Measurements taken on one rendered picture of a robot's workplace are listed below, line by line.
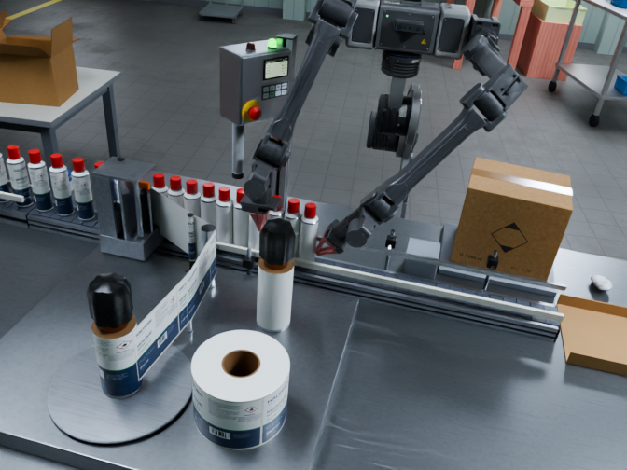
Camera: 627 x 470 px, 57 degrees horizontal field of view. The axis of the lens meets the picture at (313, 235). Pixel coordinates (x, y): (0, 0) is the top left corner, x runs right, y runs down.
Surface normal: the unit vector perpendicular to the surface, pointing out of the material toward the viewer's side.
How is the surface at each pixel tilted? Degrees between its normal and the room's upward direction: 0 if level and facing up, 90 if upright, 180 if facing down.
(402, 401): 0
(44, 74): 90
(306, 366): 0
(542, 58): 90
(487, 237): 90
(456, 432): 0
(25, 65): 90
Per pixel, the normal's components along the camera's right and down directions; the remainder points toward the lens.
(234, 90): -0.75, 0.31
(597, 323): 0.07, -0.84
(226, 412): -0.17, 0.52
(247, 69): 0.65, 0.45
